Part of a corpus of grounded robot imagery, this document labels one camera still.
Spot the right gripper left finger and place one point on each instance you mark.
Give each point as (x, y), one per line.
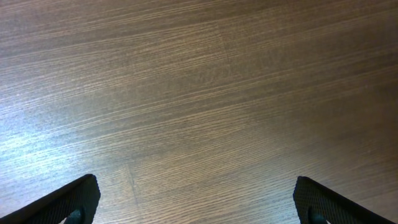
(75, 202)

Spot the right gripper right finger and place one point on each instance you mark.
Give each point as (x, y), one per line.
(316, 203)

